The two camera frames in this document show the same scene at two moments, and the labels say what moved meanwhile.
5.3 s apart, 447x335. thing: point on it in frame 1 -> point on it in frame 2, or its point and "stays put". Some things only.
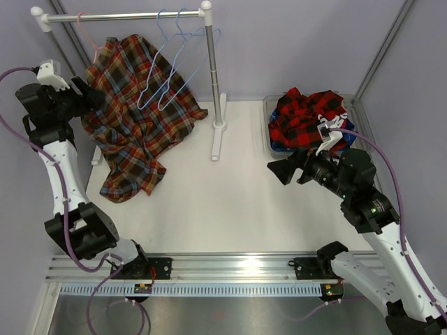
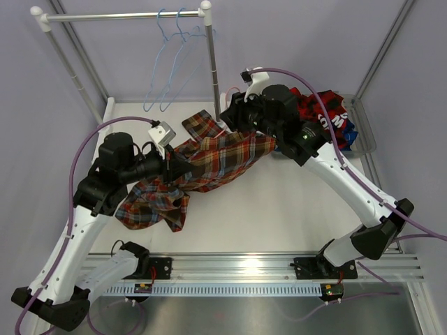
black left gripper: x=89 y=99 -> x=173 y=168
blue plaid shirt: x=350 y=127 stays put
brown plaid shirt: x=148 y=105 -> x=215 y=155
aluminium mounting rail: x=222 y=266 stays put
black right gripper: x=285 y=168 -> x=235 y=116
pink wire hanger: x=95 y=47 -> x=230 y=88
